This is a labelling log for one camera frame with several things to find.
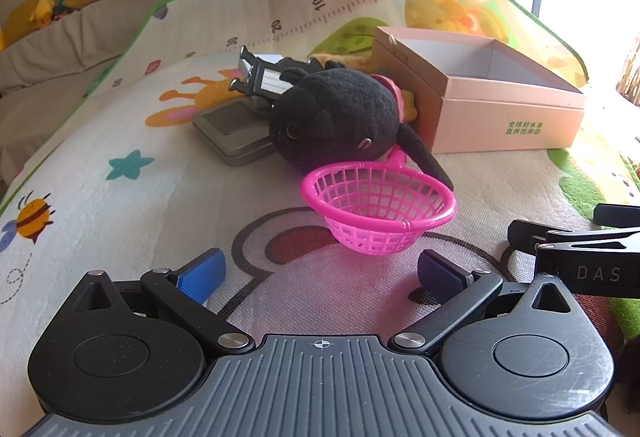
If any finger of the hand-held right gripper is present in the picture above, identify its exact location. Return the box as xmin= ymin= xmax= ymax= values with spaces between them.
xmin=507 ymin=219 xmax=640 ymax=263
xmin=595 ymin=204 xmax=640 ymax=230

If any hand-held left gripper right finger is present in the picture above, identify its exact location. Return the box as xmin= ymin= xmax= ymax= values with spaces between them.
xmin=390 ymin=249 xmax=583 ymax=358

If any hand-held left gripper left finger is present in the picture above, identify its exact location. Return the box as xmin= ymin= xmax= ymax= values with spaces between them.
xmin=72 ymin=248 xmax=256 ymax=358

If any pink plastic basket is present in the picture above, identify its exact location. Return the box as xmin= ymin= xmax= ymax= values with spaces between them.
xmin=300 ymin=148 xmax=458 ymax=257

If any pink cardboard box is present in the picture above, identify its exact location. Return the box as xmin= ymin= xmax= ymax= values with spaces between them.
xmin=372 ymin=26 xmax=587 ymax=154

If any grey tin box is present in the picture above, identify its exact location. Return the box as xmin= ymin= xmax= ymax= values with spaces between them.
xmin=192 ymin=98 xmax=277 ymax=167

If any pink-lidded yellow can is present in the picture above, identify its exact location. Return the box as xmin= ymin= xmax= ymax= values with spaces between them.
xmin=372 ymin=74 xmax=417 ymax=124

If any black plush toy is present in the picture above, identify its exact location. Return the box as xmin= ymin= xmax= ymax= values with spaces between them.
xmin=269 ymin=62 xmax=456 ymax=190

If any black toy lantern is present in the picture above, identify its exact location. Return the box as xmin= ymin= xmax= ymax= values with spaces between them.
xmin=229 ymin=46 xmax=346 ymax=110

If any printed play mat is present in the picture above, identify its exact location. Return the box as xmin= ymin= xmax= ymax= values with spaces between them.
xmin=0 ymin=0 xmax=640 ymax=368

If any grey sofa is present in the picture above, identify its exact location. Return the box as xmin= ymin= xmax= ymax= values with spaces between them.
xmin=0 ymin=0 xmax=153 ymax=185

